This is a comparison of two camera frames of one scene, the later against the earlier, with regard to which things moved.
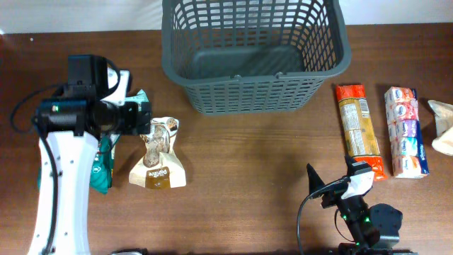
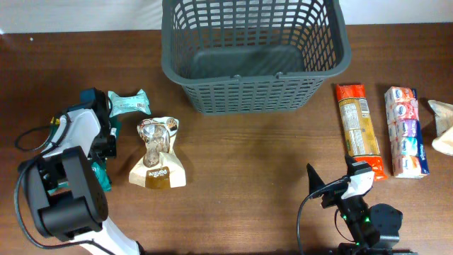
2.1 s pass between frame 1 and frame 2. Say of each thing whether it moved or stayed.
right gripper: stayed
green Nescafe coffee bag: stayed
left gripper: moved
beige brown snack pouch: stayed
